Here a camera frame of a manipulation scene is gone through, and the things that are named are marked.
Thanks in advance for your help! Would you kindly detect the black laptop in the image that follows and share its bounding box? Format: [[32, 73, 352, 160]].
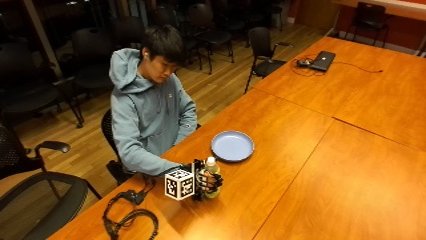
[[308, 50, 339, 73]]

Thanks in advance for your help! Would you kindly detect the thin black laptop cable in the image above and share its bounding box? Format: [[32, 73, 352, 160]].
[[289, 53, 385, 78]]

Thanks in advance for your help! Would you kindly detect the black chair with armrests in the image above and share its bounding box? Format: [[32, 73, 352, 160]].
[[345, 1, 392, 48], [0, 122, 72, 182], [243, 26, 295, 95], [185, 2, 236, 76], [0, 171, 104, 240], [0, 42, 87, 129], [70, 27, 118, 92]]

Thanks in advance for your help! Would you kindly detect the black mesh office chair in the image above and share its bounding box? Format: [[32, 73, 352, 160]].
[[100, 108, 136, 187]]

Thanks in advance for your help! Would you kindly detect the clear bottle with white cap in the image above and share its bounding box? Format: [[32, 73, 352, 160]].
[[203, 156, 223, 200]]

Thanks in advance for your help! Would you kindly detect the blue plate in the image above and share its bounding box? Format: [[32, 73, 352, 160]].
[[211, 129, 256, 163]]

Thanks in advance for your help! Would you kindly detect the black glove cable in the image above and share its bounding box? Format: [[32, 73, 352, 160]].
[[102, 175, 162, 240]]

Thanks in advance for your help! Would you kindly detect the the person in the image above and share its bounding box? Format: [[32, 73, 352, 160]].
[[108, 24, 200, 178]]

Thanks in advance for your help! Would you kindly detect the white marker cube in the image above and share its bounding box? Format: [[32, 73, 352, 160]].
[[164, 168, 197, 202]]

